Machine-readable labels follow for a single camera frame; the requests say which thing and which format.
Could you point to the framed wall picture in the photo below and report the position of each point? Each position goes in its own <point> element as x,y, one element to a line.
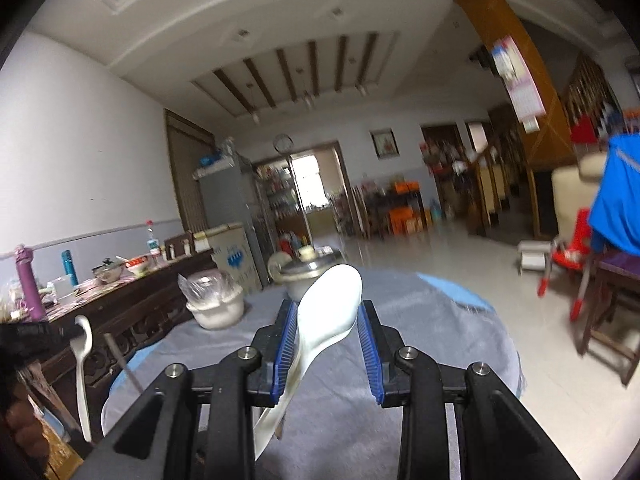
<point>384,142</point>

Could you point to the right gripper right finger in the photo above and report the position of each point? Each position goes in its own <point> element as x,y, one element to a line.
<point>379,345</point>

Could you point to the purple thermos bottle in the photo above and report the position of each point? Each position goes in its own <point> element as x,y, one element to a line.
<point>23,260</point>

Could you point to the dark wooden chair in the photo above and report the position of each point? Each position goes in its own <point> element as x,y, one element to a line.
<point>616,275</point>

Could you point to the dark wooden chopstick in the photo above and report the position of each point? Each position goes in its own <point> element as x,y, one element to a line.
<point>121,361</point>

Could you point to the small white step stool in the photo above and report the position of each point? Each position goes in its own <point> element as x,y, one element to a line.
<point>533,255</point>

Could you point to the white ceramic spoon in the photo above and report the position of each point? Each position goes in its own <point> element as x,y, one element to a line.
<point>81,347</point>
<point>325,316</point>

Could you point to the red plastic child chair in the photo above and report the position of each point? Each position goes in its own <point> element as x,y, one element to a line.
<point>575,256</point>

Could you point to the grey refrigerator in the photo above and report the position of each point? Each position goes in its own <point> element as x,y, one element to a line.
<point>233,193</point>

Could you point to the dark carved wooden sideboard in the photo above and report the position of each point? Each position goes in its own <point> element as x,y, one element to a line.
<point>136,314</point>

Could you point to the blue jacket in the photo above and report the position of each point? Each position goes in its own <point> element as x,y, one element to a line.
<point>614,215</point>

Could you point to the blue round table cover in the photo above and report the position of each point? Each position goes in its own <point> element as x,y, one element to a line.
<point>444,319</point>

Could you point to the beige sofa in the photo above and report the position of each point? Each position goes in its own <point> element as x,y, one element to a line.
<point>576,187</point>

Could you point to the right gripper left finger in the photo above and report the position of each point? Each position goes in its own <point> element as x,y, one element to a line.
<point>276,344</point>

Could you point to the wall calendar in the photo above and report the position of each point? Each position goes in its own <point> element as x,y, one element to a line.
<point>519,82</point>

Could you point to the round wall clock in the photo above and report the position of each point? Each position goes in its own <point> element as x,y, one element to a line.
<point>283,144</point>

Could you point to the white chest freezer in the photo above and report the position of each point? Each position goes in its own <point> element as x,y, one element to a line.
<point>231,253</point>

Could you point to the metal pot with lid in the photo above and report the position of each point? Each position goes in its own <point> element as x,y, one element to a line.
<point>306,267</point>

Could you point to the white bowl with plastic bag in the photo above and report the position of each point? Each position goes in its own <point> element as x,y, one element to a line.
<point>213,297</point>

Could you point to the teal water bottle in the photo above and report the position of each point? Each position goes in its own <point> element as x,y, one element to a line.
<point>69,267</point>

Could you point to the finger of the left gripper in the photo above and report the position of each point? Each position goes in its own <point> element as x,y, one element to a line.
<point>36,336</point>

